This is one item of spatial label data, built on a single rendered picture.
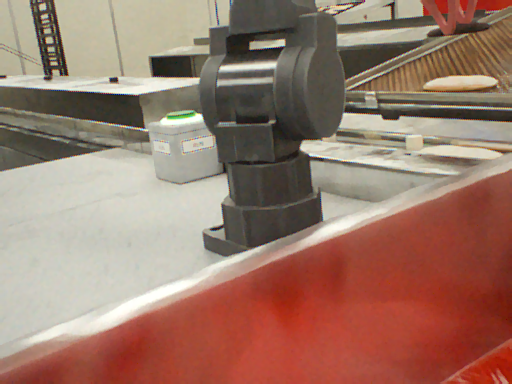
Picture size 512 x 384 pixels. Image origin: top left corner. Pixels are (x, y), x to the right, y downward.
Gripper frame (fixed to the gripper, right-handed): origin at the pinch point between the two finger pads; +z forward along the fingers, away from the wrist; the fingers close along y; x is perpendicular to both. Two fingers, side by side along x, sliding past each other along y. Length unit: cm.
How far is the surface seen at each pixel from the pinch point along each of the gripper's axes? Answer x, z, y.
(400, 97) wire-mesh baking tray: 5.0, 4.2, 20.2
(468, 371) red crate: 42, 5, 63
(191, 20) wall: -643, 37, -398
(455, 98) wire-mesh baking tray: 13.4, 4.2, 21.0
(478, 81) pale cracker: 13.0, 3.9, 15.7
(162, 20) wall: -657, 28, -367
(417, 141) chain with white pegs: 15.5, 5.6, 31.1
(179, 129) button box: -11.0, 0.5, 43.4
